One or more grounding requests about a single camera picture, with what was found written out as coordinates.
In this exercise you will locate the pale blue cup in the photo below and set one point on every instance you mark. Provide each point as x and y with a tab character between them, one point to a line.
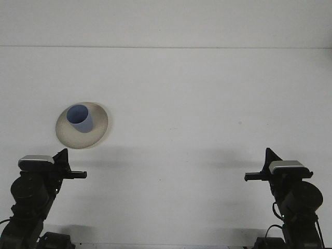
83	125

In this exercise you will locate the pale round plate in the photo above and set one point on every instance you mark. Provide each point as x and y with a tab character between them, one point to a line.
85	141

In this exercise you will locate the arm grey camera box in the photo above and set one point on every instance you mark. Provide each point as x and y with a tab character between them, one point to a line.
285	163
36	158

